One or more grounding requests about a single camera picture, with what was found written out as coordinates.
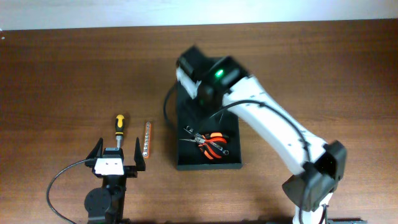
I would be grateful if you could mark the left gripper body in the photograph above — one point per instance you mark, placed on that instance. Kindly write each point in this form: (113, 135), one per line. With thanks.
(129, 172)

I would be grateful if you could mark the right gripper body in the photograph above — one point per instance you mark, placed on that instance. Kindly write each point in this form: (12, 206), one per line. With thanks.
(201, 98)

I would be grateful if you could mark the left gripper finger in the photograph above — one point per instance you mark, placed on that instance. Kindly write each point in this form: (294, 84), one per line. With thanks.
(97, 150)
(138, 157)

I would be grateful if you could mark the silver ratchet wrench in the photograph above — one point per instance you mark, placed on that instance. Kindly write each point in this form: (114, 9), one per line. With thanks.
(189, 128)

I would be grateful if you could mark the orange black needle-nose pliers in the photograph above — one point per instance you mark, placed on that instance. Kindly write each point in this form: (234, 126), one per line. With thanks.
(191, 140)

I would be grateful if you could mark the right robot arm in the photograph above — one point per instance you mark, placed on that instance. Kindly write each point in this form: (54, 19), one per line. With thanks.
(316, 166)

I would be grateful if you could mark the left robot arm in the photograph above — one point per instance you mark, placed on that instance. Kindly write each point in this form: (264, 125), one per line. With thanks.
(105, 204)

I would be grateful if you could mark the black open box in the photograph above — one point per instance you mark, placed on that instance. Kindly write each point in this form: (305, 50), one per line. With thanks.
(192, 155)

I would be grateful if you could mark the yellow black screwdriver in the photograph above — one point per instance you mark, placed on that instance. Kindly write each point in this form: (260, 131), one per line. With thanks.
(119, 129)

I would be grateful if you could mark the orange socket bit rail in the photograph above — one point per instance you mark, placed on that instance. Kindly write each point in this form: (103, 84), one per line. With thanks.
(147, 138)

